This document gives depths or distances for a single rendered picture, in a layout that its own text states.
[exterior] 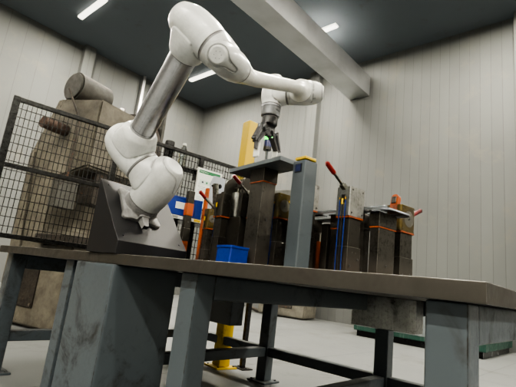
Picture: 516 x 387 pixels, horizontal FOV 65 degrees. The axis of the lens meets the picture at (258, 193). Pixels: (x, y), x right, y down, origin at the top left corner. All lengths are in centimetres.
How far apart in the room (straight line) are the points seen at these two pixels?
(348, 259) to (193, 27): 99
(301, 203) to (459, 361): 86
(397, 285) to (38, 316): 379
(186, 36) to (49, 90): 1070
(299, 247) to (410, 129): 847
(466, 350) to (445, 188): 834
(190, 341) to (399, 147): 880
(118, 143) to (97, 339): 75
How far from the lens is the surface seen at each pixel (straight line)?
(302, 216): 154
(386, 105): 1037
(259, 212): 172
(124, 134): 172
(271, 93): 190
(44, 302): 429
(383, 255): 170
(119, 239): 164
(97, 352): 165
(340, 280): 93
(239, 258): 167
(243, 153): 342
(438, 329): 89
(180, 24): 148
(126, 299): 166
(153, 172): 167
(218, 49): 136
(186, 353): 132
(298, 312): 902
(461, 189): 908
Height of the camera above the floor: 65
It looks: 12 degrees up
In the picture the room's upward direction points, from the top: 7 degrees clockwise
